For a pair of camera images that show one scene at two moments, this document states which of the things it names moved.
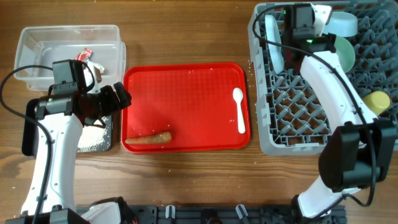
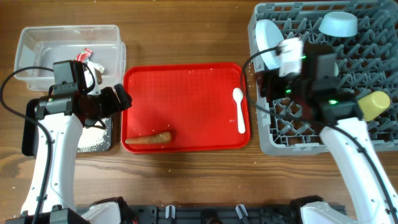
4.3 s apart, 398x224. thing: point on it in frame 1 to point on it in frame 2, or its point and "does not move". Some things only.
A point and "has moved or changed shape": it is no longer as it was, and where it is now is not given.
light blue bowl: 342,23 does not move
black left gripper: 122,96 does not move
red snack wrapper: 84,55 does not move
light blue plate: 273,34 has moved or changed shape
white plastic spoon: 237,95 does not move
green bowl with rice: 346,52 has moved or changed shape
